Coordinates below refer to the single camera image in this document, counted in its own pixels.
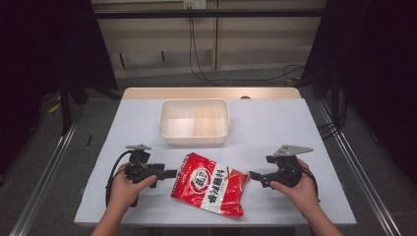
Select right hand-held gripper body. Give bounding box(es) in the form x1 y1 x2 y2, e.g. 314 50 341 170
266 144 315 189

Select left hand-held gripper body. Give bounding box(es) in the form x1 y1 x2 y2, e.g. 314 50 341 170
124 143 167 208

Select red and white snack bag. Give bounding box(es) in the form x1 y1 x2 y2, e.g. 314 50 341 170
170 151 251 218

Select person's left hand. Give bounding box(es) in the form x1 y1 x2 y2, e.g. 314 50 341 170
109 162 158 214

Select person's right hand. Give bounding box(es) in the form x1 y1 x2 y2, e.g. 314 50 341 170
268 158 321 215

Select white table cover sheet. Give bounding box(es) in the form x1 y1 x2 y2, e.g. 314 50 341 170
74 97 358 227

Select white plastic bin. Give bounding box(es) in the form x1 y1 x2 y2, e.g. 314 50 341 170
158 98 231 147

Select black metal stand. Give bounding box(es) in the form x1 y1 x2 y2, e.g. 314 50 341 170
58 73 91 137

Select dark curtain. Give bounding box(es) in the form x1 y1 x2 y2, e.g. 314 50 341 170
0 0 120 180
299 0 417 186

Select black horizontal bar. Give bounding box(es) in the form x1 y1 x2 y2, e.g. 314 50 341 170
92 8 328 20

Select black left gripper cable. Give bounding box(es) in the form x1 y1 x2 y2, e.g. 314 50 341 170
104 149 134 208

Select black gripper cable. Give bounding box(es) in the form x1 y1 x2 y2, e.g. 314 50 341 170
294 165 322 204
104 149 134 208

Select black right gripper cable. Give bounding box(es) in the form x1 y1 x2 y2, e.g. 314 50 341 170
294 165 322 204

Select black floor cables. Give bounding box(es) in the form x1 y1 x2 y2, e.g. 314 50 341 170
317 94 349 143

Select metal floor rail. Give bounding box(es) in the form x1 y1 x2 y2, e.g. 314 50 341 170
9 109 85 236
315 97 403 236

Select black hanging wall cable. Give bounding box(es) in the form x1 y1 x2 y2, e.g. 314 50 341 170
188 5 307 84

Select white wall socket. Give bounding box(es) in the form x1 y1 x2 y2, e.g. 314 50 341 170
183 0 208 10

